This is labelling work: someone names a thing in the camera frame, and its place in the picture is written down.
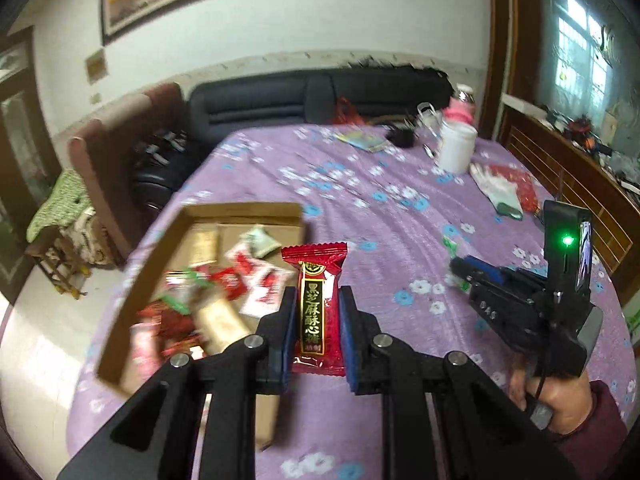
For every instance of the white green snack packet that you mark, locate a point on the white green snack packet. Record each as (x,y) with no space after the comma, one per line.
(259,242)

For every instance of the small framed wall plaque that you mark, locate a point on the small framed wall plaque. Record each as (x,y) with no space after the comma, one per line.
(96,66)

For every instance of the colourful booklet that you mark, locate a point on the colourful booklet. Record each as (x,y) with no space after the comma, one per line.
(363,141)

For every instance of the black devices on sofa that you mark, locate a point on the black devices on sofa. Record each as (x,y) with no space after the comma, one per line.
(160,148)

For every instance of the white plastic jar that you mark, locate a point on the white plastic jar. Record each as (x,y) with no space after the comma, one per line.
(456,146)

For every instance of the small wooden stool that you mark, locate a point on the small wooden stool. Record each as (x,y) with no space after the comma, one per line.
(54,254)

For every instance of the pink thermos bottle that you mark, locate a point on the pink thermos bottle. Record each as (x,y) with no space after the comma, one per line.
(461,106)

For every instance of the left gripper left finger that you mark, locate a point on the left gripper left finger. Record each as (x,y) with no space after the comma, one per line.
(274,366)

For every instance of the person right hand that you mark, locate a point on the person right hand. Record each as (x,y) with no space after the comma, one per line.
(570,399)

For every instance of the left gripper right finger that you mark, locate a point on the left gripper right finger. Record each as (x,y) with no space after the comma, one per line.
(364,369)

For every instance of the red white snack packet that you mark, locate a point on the red white snack packet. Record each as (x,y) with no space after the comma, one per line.
(244,263)
(265,295)

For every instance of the wooden sideboard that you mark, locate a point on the wooden sideboard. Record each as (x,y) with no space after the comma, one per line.
(570,175)

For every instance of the shallow cardboard box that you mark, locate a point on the shallow cardboard box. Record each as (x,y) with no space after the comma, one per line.
(171,307)

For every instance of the maroon sleeve forearm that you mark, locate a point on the maroon sleeve forearm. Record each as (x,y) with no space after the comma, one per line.
(593,444)

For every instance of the red sesame candy bar packet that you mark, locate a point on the red sesame candy bar packet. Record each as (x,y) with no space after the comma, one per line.
(318,346)

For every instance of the red bag on sofa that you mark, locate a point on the red bag on sofa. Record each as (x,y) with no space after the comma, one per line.
(346,114)

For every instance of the wooden glass double door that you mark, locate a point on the wooden glass double door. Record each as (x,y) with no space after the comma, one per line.
(29,165)

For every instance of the maroon armchair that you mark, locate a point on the maroon armchair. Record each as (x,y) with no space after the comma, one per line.
(103,150)

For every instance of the green candy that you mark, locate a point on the green candy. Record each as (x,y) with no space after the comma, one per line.
(452,254)

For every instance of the small red candy packet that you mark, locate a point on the small red candy packet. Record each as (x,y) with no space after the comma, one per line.
(230,282)

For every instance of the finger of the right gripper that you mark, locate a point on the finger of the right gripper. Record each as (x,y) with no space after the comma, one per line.
(484,283)
(477,263)

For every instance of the red plastic bag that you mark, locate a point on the red plastic bag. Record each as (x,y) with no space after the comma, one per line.
(524,185)

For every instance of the black leather sofa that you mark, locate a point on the black leather sofa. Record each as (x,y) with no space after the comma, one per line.
(216,109)

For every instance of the green patterned blanket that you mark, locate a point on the green patterned blanket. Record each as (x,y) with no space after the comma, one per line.
(68,200)

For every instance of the gripper mounted camera screen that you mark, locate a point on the gripper mounted camera screen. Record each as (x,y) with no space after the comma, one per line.
(568,250)

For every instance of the yellow biscuit packet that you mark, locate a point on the yellow biscuit packet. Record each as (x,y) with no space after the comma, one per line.
(203,247)

